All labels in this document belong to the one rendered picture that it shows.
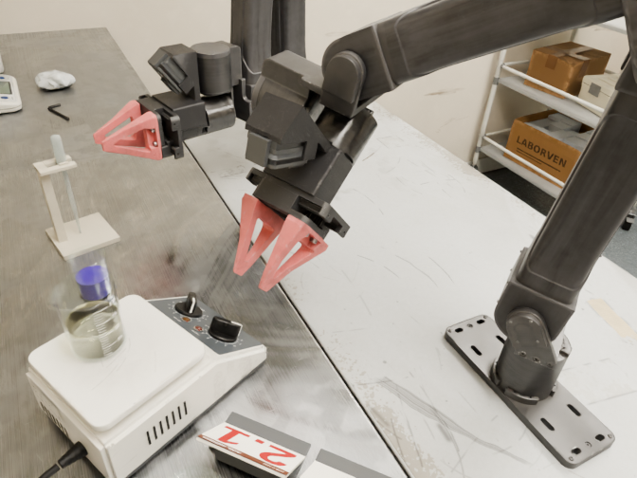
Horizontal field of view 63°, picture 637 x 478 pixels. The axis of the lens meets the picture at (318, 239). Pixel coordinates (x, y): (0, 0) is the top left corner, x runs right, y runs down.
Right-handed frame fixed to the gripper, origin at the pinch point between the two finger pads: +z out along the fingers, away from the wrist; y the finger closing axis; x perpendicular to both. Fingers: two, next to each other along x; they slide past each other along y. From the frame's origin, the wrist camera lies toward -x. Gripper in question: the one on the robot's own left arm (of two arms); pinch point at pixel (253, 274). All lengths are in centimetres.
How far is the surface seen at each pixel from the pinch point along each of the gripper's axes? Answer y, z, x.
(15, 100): -86, -4, 19
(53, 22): -135, -31, 42
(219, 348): -0.4, 8.3, 2.5
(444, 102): -71, -113, 174
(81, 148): -61, -3, 20
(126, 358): -4.1, 12.6, -4.7
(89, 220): -37.6, 6.4, 11.3
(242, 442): 7.2, 13.9, 2.4
